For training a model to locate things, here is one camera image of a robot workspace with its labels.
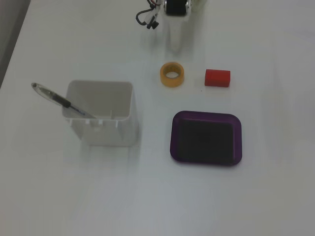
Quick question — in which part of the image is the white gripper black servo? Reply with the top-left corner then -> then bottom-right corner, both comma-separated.
162,0 -> 192,56

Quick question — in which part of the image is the yellow masking tape roll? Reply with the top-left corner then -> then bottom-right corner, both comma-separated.
159,62 -> 185,88

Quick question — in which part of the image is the red ribbed plastic block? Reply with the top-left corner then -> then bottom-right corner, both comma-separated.
204,69 -> 231,88

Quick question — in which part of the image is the purple metal tray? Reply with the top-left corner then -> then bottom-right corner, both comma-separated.
169,110 -> 243,168

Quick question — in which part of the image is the white plastic pen holder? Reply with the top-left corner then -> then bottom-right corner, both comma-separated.
61,80 -> 138,148

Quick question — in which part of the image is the black ballpoint pen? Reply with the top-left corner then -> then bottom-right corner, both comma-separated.
31,82 -> 96,119

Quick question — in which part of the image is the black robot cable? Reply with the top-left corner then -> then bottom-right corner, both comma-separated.
136,7 -> 158,27

